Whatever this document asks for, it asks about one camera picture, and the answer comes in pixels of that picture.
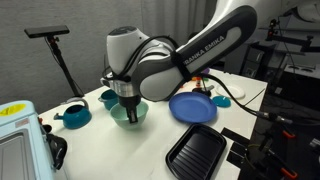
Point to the small teal saucer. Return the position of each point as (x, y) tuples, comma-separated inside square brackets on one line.
[(221, 101)]

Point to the large blue plate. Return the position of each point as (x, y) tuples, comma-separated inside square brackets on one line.
[(192, 107)]

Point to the black tape strips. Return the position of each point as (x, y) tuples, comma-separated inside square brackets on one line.
[(238, 148)]

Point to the light blue toaster oven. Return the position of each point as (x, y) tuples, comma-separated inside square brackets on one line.
[(23, 150)]

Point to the white paper plate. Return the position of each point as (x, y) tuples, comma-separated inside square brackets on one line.
[(235, 90)]

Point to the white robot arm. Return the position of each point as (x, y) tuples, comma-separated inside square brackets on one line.
[(154, 68)]

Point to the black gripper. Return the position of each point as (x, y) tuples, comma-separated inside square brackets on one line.
[(130, 104)]

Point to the black camera on tripod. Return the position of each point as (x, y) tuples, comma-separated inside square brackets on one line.
[(50, 34)]

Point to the teal cup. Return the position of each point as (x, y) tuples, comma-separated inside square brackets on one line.
[(109, 98)]

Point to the black plastic tray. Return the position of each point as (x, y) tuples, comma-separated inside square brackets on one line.
[(196, 154)]

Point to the teal kettle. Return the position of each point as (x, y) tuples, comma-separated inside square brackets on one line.
[(75, 116)]

